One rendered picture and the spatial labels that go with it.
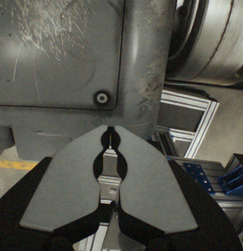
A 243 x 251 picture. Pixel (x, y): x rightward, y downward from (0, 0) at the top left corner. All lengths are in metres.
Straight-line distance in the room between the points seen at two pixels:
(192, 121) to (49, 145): 1.36
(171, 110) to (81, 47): 1.28
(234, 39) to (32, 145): 0.33
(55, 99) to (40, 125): 0.05
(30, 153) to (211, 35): 0.31
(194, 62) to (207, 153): 1.83
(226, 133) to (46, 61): 1.93
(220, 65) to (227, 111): 1.61
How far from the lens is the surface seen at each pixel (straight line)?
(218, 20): 0.29
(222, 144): 2.13
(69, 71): 0.25
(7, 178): 2.44
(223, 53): 0.32
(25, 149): 0.32
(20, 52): 0.26
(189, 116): 1.54
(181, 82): 1.00
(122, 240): 0.63
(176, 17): 0.33
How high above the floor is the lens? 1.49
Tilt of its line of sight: 60 degrees down
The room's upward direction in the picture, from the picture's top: 177 degrees clockwise
